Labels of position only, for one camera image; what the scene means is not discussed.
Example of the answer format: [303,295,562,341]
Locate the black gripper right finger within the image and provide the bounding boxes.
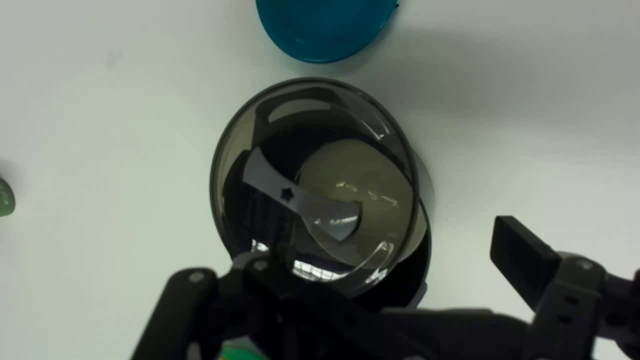
[490,217,640,360]

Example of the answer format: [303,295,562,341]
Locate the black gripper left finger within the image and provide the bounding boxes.
[128,217,416,360]

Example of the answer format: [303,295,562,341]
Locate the transparent dark pot lid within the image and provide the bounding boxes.
[210,79,429,297]

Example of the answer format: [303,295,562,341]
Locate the black toy pot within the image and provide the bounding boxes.
[356,141,435,311]

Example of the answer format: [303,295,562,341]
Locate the green toy vegetable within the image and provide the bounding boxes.
[0,178,17,217]

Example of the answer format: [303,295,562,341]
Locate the small teal plate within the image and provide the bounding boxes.
[255,0,401,64]

